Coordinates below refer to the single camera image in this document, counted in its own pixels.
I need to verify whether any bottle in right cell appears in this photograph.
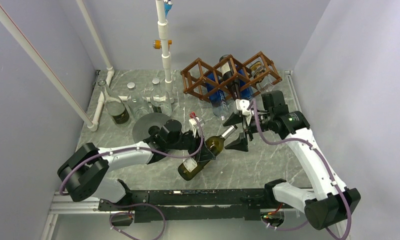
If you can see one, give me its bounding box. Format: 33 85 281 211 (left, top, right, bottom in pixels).
250 61 274 93

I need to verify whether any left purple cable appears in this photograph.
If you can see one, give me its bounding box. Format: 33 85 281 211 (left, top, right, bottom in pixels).
59 115 205 240

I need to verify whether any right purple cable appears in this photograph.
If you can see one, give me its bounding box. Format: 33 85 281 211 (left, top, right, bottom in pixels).
251 99 352 240

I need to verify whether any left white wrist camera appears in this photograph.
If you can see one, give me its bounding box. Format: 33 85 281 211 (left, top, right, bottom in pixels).
189 112 205 136

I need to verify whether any clear bottle silver cap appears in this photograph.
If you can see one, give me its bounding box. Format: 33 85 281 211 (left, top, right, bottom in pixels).
126 82 150 120

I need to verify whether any white pvc pipe frame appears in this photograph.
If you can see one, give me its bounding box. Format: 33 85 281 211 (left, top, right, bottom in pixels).
0 0 176 132

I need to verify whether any purple cable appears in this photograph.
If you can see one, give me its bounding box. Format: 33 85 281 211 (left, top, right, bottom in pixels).
59 115 205 240
251 99 352 240

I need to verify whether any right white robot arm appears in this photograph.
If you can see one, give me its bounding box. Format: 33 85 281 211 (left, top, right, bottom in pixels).
224 90 361 235

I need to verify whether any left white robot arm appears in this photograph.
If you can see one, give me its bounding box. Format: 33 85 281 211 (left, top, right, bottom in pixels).
57 116 216 210

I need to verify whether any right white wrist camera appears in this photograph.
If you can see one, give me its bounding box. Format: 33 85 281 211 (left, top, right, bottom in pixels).
234 99 251 116

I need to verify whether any orange pipe clamp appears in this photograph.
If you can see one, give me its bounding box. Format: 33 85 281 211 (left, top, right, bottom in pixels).
153 39 173 50

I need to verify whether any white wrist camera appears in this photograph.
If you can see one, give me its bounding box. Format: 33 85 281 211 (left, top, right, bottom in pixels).
234 99 251 116
189 112 205 136

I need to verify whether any short clear glass bottle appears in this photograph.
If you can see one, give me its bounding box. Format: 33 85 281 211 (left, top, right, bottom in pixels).
150 78 172 116

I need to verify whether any black round spool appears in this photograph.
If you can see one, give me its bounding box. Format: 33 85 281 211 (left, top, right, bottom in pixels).
132 112 170 143

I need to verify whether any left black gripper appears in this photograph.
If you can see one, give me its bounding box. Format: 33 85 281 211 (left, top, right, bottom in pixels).
167 125 216 162

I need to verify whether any blue square bottle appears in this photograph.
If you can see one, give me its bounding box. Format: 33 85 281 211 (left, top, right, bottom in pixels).
238 78 253 100
208 90 230 122

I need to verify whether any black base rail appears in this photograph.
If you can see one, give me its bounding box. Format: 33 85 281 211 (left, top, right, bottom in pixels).
98 188 285 223

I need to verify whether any brown wooden wine rack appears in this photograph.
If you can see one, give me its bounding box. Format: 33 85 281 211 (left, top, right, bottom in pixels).
180 51 282 102

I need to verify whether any dark green wine bottle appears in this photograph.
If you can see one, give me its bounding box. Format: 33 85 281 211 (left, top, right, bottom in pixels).
178 125 237 181

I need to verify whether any tall clear glass bottle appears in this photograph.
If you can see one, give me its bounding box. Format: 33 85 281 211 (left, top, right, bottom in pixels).
98 79 131 126

